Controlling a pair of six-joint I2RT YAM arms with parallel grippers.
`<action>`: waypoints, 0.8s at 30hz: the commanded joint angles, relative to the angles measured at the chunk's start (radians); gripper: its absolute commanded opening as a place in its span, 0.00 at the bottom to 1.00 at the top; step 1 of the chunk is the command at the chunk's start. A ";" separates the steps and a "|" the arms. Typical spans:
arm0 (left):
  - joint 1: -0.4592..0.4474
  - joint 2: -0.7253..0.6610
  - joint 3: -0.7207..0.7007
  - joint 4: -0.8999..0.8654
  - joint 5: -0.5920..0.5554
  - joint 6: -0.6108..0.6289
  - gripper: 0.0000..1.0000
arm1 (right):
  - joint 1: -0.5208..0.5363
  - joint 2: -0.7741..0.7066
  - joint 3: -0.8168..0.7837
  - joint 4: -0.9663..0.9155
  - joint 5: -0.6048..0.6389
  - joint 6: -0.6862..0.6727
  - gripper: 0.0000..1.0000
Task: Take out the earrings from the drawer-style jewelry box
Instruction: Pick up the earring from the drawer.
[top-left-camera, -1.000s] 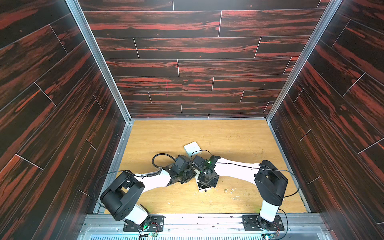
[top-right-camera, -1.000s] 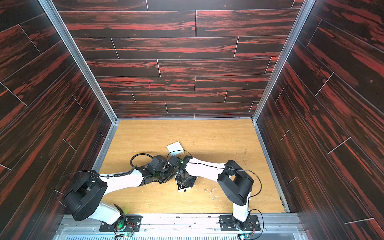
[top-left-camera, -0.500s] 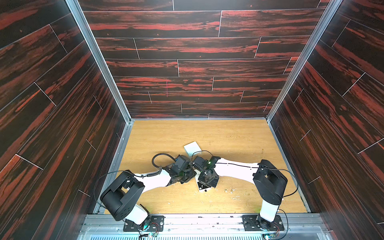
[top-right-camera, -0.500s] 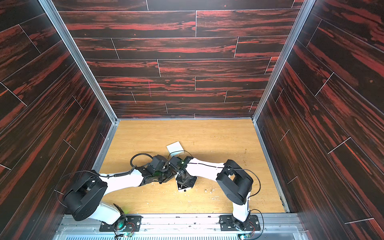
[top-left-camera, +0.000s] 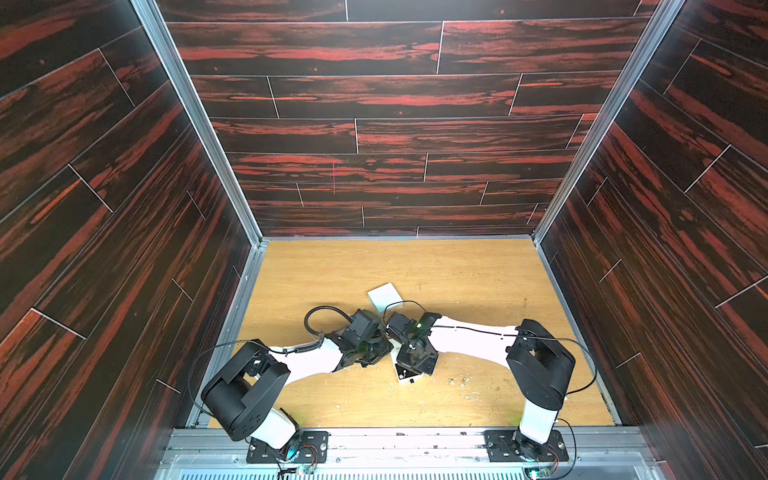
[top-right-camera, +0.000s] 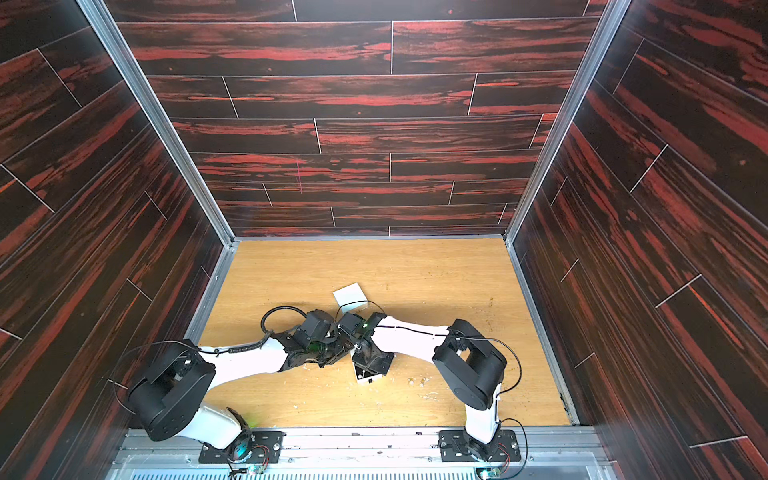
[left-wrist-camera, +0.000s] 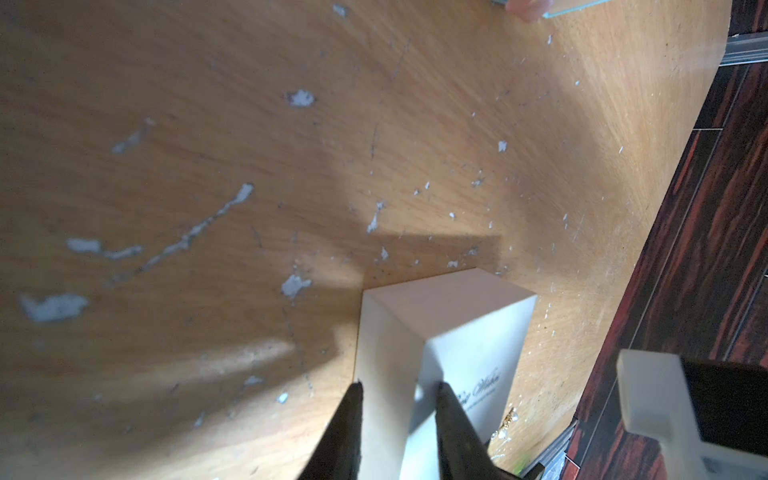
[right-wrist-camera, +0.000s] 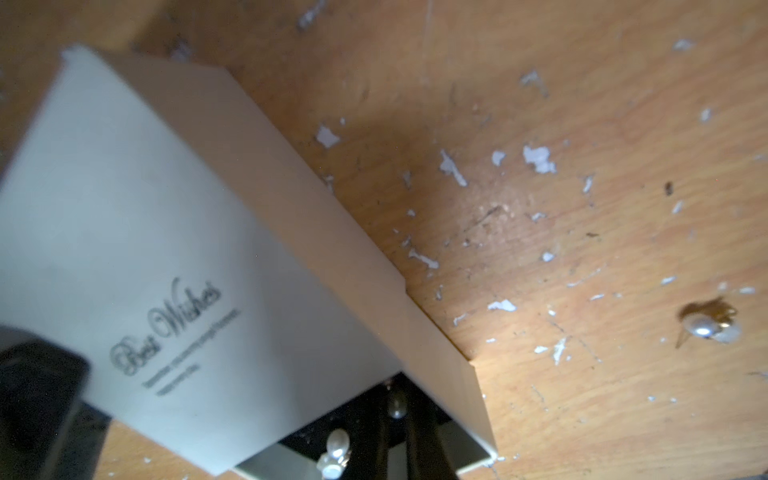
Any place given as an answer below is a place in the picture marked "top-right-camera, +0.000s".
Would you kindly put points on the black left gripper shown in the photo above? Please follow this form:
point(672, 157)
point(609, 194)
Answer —
point(341, 351)

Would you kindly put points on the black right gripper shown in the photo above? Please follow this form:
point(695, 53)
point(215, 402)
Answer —
point(367, 358)

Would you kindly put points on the small white jewelry box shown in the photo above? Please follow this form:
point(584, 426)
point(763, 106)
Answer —
point(366, 376)

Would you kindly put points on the mint drawer-style jewelry box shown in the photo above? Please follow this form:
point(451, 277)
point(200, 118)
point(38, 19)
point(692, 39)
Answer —
point(350, 297)

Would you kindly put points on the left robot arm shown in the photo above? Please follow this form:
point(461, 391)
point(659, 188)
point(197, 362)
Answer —
point(168, 399)

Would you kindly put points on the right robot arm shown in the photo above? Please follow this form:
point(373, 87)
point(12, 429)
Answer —
point(470, 365)

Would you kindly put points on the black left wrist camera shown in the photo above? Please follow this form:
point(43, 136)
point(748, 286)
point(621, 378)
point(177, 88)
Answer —
point(318, 326)

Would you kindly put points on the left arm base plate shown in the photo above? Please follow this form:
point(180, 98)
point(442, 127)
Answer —
point(257, 447)

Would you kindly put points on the aluminium floor rail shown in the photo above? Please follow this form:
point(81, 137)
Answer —
point(204, 309)

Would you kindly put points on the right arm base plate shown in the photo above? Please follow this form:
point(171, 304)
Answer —
point(456, 445)

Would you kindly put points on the front aluminium frame rail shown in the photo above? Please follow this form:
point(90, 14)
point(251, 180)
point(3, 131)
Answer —
point(373, 453)

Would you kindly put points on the aluminium corner frame post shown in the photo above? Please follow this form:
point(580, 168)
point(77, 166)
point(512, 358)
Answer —
point(109, 34)

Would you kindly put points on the aluminium right corner post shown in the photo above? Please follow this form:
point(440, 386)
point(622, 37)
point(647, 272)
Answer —
point(604, 34)

